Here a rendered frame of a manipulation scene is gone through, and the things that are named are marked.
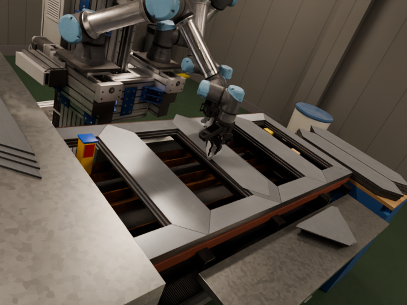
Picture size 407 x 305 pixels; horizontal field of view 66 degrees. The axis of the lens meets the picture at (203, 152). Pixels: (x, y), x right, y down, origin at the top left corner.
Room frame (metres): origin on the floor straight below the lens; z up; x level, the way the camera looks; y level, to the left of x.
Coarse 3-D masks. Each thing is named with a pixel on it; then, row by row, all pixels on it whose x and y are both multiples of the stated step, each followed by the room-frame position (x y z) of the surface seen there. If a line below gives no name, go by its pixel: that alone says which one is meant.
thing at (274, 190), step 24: (264, 120) 2.10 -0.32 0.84; (72, 144) 1.06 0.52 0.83; (96, 144) 1.13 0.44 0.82; (192, 144) 1.41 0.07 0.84; (120, 168) 1.01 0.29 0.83; (216, 168) 1.28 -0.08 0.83; (288, 168) 1.55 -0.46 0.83; (144, 192) 0.91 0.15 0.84; (240, 192) 1.17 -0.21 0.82; (312, 192) 1.39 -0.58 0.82
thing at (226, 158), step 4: (232, 152) 1.45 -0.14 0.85; (216, 156) 1.35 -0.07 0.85; (220, 156) 1.37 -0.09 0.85; (224, 156) 1.38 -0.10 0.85; (228, 156) 1.40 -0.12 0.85; (232, 156) 1.41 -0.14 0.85; (236, 156) 1.43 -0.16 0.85; (216, 160) 1.31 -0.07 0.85; (220, 160) 1.33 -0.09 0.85; (224, 160) 1.34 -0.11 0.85; (228, 160) 1.36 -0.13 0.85; (232, 160) 1.37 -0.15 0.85; (236, 160) 1.38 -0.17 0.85; (240, 160) 1.40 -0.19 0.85; (220, 164) 1.29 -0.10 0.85; (224, 164) 1.31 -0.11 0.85
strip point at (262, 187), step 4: (256, 184) 1.24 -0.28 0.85; (260, 184) 1.25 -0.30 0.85; (264, 184) 1.26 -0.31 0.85; (248, 188) 1.18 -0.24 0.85; (252, 188) 1.19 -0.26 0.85; (256, 188) 1.20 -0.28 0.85; (260, 188) 1.21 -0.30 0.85; (264, 188) 1.22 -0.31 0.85; (268, 188) 1.24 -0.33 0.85; (260, 192) 1.18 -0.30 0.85; (264, 192) 1.19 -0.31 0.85; (268, 192) 1.20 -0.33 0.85
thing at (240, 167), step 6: (240, 162) 1.38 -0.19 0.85; (246, 162) 1.40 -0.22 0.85; (222, 168) 1.26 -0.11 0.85; (228, 168) 1.28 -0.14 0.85; (234, 168) 1.30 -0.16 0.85; (240, 168) 1.32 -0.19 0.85; (246, 168) 1.34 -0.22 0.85; (252, 168) 1.36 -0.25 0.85; (228, 174) 1.23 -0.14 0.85; (234, 174) 1.25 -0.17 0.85
